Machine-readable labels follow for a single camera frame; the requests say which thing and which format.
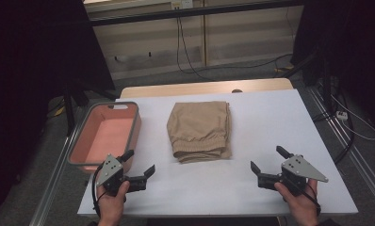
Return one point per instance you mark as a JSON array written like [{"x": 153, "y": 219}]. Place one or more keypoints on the black metal stand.
[{"x": 70, "y": 106}]

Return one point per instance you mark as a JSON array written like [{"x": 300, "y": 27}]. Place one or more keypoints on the black horizontal beam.
[{"x": 192, "y": 13}]

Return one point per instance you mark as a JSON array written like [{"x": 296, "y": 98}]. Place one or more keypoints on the khaki pants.
[{"x": 199, "y": 130}]

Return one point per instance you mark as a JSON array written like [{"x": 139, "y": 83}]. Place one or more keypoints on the white power strip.
[{"x": 342, "y": 115}]

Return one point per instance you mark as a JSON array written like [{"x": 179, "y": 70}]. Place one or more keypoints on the white wall socket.
[{"x": 182, "y": 4}]

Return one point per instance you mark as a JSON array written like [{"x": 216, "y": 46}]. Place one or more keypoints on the wooden table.
[{"x": 192, "y": 88}]

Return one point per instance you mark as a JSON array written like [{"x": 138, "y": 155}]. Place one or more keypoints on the person's left hand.
[{"x": 111, "y": 204}]

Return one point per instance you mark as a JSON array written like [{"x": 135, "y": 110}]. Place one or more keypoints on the pink basket with grey rim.
[{"x": 108, "y": 135}]

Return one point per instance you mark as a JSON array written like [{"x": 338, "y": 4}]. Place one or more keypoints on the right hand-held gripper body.
[{"x": 297, "y": 171}]

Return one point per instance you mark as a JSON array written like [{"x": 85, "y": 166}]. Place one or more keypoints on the black curtain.
[
  {"x": 349, "y": 47},
  {"x": 35, "y": 62}
]

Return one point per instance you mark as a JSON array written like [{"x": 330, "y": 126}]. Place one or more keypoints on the aluminium floor rail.
[
  {"x": 358, "y": 160},
  {"x": 53, "y": 175}
]

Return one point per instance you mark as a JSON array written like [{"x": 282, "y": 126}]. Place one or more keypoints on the person's right hand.
[{"x": 298, "y": 205}]

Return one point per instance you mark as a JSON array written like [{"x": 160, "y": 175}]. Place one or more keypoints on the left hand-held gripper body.
[{"x": 112, "y": 174}]

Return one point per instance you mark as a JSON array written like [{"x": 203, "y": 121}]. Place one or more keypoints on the small brown round knob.
[{"x": 237, "y": 91}]

